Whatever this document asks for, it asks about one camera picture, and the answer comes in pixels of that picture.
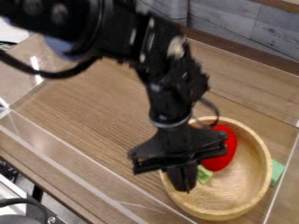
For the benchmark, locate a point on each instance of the clear acrylic tray enclosure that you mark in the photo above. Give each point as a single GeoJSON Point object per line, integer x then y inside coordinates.
{"type": "Point", "coordinates": [69, 129]}

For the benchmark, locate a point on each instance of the green flat block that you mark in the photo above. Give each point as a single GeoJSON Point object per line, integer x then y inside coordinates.
{"type": "Point", "coordinates": [278, 169]}

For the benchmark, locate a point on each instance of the black metal bracket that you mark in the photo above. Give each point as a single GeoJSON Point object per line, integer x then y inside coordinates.
{"type": "Point", "coordinates": [42, 213]}

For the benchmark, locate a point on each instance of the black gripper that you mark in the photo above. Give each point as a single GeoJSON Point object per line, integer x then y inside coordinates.
{"type": "Point", "coordinates": [177, 146]}

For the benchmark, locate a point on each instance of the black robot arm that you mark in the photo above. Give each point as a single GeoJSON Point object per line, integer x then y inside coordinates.
{"type": "Point", "coordinates": [86, 30]}

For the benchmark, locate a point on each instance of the brown wooden bowl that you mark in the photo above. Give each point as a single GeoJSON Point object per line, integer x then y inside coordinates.
{"type": "Point", "coordinates": [235, 189]}

